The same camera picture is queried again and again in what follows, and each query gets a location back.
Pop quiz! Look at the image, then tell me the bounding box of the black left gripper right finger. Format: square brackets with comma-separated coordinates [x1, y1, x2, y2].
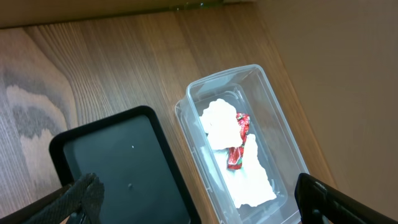
[294, 173, 397, 224]

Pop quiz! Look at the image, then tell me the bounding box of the clear plastic waste bin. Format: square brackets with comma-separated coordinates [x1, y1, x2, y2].
[175, 65, 307, 223]

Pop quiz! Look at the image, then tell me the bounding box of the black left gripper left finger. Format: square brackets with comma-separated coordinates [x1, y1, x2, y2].
[0, 172, 105, 224]

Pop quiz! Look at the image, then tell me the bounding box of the red candy wrapper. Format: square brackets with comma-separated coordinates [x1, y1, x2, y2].
[227, 113, 251, 170]

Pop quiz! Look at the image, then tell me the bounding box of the white paper napkin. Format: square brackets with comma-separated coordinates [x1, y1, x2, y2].
[208, 134, 276, 208]
[200, 98, 240, 150]

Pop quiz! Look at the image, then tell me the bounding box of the black flat waste tray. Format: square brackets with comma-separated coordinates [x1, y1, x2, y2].
[49, 106, 201, 223]

